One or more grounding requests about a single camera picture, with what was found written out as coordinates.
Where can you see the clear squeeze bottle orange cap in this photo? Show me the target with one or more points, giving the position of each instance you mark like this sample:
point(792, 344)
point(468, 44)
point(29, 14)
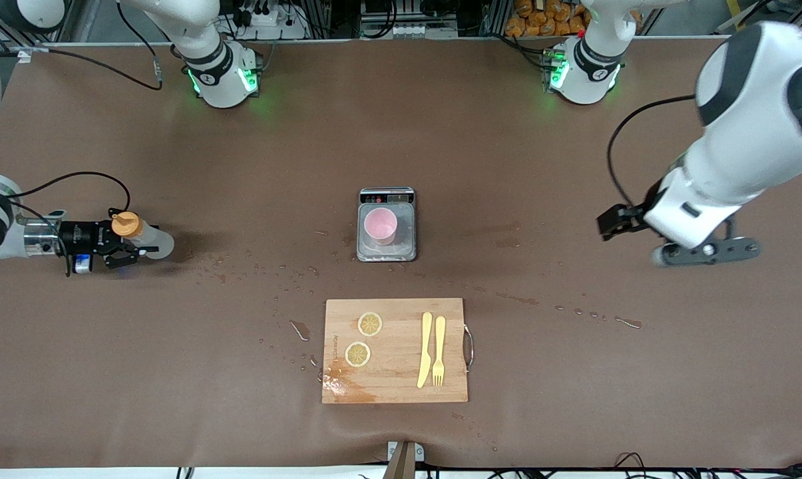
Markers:
point(151, 241)

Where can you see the pink plastic cup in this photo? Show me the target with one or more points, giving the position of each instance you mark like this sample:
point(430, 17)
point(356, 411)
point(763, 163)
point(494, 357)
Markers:
point(381, 225)

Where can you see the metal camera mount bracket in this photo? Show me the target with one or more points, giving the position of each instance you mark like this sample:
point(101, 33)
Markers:
point(405, 459)

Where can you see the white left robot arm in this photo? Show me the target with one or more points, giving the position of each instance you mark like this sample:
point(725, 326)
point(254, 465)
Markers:
point(740, 133)

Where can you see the grey digital kitchen scale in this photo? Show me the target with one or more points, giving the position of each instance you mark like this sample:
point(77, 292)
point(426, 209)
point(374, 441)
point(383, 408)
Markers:
point(406, 233)

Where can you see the long white socket strip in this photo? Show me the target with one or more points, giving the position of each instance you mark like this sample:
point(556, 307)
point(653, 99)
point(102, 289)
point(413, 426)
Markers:
point(410, 30)

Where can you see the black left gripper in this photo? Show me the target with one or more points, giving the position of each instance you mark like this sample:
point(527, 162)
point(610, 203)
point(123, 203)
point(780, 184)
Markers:
point(619, 220)

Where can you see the yellow plastic knife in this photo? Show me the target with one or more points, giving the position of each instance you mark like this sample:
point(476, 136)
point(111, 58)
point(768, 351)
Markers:
point(425, 352)

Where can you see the yellow plastic fork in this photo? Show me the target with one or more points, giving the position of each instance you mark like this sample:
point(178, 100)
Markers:
point(438, 352)

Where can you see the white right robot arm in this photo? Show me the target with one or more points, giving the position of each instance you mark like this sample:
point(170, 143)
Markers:
point(217, 80)

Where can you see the brown table cover mat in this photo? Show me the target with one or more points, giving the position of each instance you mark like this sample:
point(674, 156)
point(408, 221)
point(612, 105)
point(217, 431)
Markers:
point(108, 366)

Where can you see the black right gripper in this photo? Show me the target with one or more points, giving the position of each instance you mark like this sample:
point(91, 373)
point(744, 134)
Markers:
point(80, 236)

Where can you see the dried lemon slice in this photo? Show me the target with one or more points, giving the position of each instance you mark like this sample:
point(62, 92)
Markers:
point(357, 354)
point(370, 324)

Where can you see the orange snack bag pile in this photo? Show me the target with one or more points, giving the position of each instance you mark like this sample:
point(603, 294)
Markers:
point(540, 16)

